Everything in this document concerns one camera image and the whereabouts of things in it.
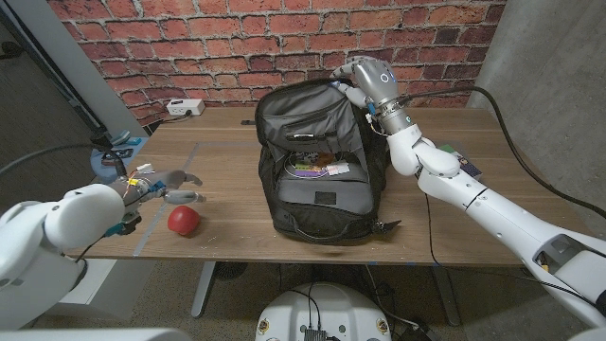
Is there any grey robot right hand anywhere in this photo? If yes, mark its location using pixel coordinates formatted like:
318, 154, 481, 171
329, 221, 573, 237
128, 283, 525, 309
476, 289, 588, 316
330, 55, 403, 113

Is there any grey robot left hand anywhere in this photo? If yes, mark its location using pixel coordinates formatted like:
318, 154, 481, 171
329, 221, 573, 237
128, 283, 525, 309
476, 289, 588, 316
136, 169, 207, 206

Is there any black backpack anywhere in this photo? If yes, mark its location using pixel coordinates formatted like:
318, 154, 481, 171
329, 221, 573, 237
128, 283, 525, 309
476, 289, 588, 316
254, 78, 402, 246

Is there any black smartphone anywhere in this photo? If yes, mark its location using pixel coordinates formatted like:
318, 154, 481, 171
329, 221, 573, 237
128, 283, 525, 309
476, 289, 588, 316
101, 148, 134, 161

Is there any blue round stool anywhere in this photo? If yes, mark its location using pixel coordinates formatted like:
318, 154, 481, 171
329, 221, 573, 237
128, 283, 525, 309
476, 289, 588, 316
89, 136, 149, 186

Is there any teal plastic tool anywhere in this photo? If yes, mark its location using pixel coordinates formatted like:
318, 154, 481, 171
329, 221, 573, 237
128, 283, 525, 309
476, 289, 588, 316
109, 130, 142, 147

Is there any white power strip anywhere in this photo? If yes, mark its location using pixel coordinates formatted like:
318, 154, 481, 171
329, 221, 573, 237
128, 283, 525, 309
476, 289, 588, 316
166, 98, 206, 117

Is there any black floor fan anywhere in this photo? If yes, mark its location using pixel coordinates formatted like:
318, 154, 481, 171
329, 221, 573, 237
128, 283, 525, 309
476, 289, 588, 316
212, 261, 249, 282

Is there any grey metal table leg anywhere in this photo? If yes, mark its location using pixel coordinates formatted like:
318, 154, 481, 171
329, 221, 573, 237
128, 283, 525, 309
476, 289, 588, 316
190, 260, 217, 318
430, 264, 461, 327

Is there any purple booklet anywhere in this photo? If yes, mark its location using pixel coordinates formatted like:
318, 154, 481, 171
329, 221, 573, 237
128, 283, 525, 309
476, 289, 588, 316
293, 160, 330, 179

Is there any green purple card game box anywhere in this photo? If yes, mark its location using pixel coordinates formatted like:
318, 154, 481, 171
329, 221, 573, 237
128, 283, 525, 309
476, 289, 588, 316
435, 144, 484, 181

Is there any red brick printed backdrop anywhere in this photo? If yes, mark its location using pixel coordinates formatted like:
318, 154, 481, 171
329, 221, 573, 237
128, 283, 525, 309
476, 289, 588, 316
46, 0, 508, 128

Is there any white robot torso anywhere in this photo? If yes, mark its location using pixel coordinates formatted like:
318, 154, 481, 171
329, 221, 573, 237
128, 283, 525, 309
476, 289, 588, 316
254, 282, 393, 341

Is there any white coiled cord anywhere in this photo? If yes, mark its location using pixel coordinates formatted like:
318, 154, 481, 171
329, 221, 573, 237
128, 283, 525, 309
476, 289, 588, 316
283, 153, 328, 180

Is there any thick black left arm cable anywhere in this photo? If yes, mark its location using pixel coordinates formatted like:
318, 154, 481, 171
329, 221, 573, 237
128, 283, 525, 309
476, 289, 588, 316
0, 141, 129, 180

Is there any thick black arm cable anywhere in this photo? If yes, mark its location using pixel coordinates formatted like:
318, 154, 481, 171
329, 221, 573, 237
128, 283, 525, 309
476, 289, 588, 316
400, 84, 606, 219
0, 141, 129, 180

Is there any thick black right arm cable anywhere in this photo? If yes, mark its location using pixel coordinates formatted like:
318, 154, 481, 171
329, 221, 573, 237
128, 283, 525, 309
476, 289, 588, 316
400, 84, 606, 219

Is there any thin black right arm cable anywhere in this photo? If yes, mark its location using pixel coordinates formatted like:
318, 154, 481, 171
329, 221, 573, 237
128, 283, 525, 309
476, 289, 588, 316
423, 191, 588, 304

